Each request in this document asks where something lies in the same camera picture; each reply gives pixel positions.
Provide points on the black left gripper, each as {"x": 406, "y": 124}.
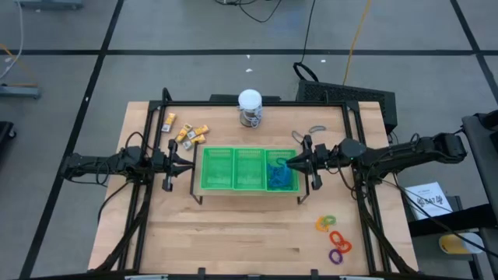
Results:
{"x": 161, "y": 163}

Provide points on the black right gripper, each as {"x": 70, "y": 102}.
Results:
{"x": 321, "y": 159}

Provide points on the green three-compartment tray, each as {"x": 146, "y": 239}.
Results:
{"x": 196, "y": 171}

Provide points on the blue rubber band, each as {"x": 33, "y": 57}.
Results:
{"x": 288, "y": 177}
{"x": 317, "y": 127}
{"x": 278, "y": 159}
{"x": 272, "y": 173}
{"x": 278, "y": 184}
{"x": 293, "y": 136}
{"x": 282, "y": 179}

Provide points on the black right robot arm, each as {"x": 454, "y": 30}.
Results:
{"x": 408, "y": 153}

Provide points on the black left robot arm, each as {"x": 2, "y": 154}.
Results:
{"x": 89, "y": 165}

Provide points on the yellow packet white label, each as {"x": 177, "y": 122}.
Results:
{"x": 190, "y": 143}
{"x": 169, "y": 122}
{"x": 183, "y": 133}
{"x": 197, "y": 131}

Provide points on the white-lidded jar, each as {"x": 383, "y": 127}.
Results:
{"x": 250, "y": 99}

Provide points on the black perforated computer case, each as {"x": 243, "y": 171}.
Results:
{"x": 350, "y": 95}

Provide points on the white printed paper sheet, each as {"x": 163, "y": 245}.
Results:
{"x": 428, "y": 194}

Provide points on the white and yellow container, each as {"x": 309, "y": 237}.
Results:
{"x": 461, "y": 243}

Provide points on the black side cart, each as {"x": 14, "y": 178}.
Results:
{"x": 480, "y": 175}

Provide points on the grey stand base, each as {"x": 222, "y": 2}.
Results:
{"x": 19, "y": 92}

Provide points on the black floor object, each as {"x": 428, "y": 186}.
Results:
{"x": 5, "y": 132}

